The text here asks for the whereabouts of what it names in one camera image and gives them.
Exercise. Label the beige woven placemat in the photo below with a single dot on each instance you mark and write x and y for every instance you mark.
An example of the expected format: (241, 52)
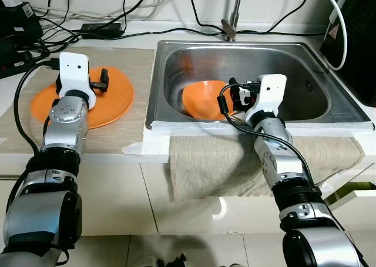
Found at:
(117, 140)

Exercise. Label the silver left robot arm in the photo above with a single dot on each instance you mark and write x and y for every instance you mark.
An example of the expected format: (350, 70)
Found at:
(64, 137)

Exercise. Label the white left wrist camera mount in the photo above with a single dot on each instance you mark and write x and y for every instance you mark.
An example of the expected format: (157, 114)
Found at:
(73, 73)

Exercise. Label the orange plastic plate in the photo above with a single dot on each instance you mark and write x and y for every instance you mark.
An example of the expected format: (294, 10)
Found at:
(114, 96)

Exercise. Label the beige hanging towel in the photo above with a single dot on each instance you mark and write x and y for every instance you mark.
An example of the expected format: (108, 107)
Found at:
(205, 167)

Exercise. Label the black battery charger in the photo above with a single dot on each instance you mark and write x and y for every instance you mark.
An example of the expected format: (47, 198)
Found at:
(17, 23)

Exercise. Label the stainless steel sink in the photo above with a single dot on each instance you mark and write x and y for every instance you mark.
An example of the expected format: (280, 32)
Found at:
(305, 73)

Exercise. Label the black power adapter brick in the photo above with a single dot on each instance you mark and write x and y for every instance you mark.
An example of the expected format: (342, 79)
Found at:
(101, 27)

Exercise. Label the steel sink faucet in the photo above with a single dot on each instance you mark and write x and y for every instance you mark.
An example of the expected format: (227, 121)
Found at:
(232, 27)

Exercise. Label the open white cabinet drawer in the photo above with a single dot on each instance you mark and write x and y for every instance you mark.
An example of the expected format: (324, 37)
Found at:
(352, 187)

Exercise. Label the black power strip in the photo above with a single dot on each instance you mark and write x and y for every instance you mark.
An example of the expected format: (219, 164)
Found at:
(23, 67)

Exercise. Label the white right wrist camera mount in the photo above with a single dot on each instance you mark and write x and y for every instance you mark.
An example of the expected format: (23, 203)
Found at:
(267, 96)

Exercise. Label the orange plastic bowl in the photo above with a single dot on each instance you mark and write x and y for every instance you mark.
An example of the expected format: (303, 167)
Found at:
(202, 99)

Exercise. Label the white base cabinet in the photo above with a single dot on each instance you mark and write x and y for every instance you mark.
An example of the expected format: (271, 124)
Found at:
(117, 196)

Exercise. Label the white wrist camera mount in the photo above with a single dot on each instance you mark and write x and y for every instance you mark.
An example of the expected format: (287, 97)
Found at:
(73, 73)
(267, 96)

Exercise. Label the black appliance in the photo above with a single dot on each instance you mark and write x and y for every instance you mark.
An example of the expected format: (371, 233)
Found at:
(358, 37)

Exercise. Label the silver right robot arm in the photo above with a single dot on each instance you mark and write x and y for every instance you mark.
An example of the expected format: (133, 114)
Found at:
(282, 155)

